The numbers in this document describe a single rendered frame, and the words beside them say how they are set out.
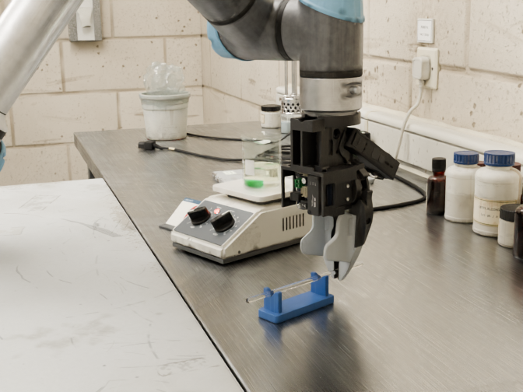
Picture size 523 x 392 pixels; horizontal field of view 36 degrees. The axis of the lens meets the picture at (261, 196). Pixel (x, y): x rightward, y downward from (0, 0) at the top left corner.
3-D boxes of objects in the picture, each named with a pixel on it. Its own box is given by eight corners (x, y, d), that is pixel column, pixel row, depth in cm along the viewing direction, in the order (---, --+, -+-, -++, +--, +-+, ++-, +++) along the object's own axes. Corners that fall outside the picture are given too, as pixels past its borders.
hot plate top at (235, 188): (260, 203, 119) (260, 197, 119) (209, 190, 128) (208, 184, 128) (317, 190, 127) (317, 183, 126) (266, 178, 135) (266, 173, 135)
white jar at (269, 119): (282, 125, 248) (282, 104, 246) (279, 128, 242) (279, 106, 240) (262, 125, 249) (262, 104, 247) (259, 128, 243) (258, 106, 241)
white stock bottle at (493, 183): (482, 223, 136) (485, 146, 133) (524, 229, 132) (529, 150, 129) (465, 233, 130) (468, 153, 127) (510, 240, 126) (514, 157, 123)
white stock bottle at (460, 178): (488, 223, 136) (491, 155, 133) (450, 224, 135) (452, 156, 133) (475, 213, 142) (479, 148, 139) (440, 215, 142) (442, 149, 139)
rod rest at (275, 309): (276, 324, 95) (276, 295, 94) (257, 316, 97) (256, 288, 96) (335, 302, 101) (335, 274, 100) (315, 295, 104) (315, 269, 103)
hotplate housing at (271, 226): (223, 267, 115) (222, 212, 114) (169, 248, 125) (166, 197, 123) (331, 236, 130) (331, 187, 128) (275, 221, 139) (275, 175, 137)
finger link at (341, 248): (313, 288, 100) (312, 215, 98) (345, 277, 104) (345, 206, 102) (331, 294, 98) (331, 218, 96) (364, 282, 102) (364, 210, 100)
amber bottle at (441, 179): (453, 214, 142) (455, 159, 140) (433, 216, 141) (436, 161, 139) (440, 208, 146) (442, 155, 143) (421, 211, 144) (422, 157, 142)
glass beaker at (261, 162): (284, 193, 123) (284, 138, 121) (242, 194, 122) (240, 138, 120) (280, 183, 130) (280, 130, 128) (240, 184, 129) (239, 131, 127)
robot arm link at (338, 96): (328, 72, 102) (380, 75, 96) (328, 109, 103) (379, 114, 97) (286, 76, 97) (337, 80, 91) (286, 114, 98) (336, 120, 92)
